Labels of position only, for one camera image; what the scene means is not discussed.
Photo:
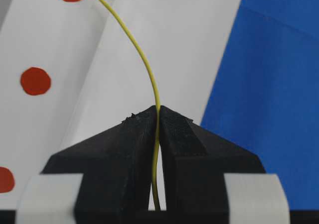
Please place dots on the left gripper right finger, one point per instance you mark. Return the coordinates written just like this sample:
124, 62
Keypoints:
210, 180

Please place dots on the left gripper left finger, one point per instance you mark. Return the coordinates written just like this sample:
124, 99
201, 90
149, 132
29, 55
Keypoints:
104, 179

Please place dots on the blue table cloth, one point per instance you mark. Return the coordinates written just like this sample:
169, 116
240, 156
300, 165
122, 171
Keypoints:
265, 97

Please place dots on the white raised work strip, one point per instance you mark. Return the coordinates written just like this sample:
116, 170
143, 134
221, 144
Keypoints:
46, 51

